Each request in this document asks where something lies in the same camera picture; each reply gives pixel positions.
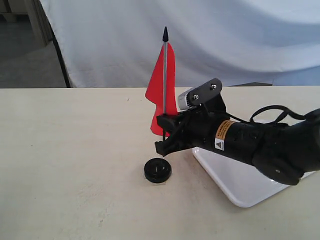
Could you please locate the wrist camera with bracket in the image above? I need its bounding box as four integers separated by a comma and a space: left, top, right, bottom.
177, 78, 226, 113

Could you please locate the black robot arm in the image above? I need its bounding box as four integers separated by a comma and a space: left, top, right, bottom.
155, 106, 320, 186

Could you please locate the black cable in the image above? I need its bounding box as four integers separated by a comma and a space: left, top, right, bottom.
228, 105, 308, 126

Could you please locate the beige wooden cabinet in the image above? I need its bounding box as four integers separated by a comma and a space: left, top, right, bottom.
0, 0, 53, 47

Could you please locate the white plastic tray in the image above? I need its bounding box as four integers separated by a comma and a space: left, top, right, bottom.
192, 121, 320, 208

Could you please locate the black backdrop stand pole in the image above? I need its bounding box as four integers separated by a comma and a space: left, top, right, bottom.
51, 30, 71, 88

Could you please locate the red flag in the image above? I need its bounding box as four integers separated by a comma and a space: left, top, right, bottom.
145, 27, 178, 139

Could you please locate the black round flag base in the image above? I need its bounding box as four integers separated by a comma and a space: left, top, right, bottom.
144, 157, 172, 184

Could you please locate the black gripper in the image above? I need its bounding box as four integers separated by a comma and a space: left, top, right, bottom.
154, 110, 232, 157

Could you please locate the white backdrop cloth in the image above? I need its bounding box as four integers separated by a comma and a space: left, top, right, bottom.
41, 0, 320, 88

